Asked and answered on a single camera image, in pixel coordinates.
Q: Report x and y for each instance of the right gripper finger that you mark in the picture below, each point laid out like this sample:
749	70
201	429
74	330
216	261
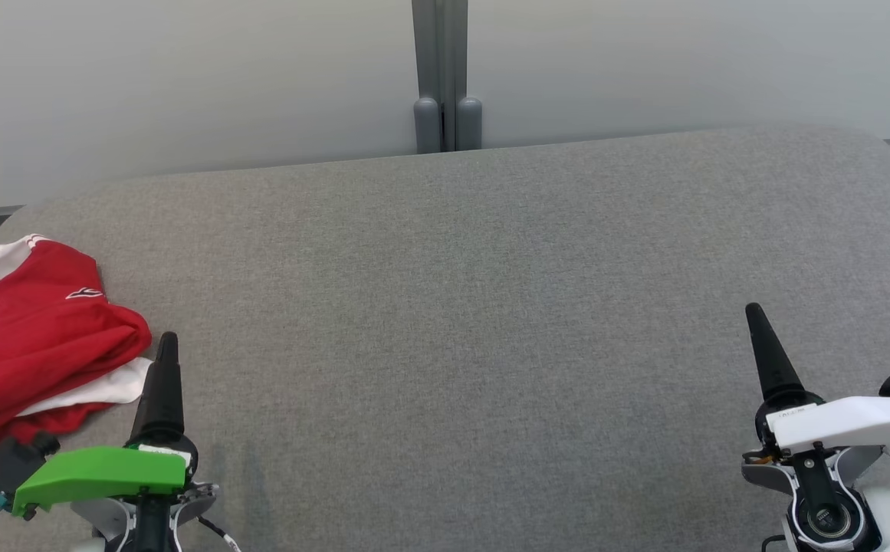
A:
778	368

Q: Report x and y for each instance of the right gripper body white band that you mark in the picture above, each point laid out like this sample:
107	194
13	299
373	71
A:
835	422

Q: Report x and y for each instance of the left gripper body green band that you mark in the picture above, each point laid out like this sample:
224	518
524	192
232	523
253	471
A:
100	471

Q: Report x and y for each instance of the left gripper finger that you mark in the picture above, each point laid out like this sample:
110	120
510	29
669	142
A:
162	391

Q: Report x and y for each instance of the red white sports jersey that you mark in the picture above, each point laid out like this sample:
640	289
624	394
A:
31	337

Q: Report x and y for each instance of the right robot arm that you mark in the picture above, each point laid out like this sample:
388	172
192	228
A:
835	514

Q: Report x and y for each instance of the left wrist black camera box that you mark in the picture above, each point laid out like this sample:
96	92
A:
11	464

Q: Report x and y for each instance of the grey partition post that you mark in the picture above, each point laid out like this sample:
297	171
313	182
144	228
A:
448	77

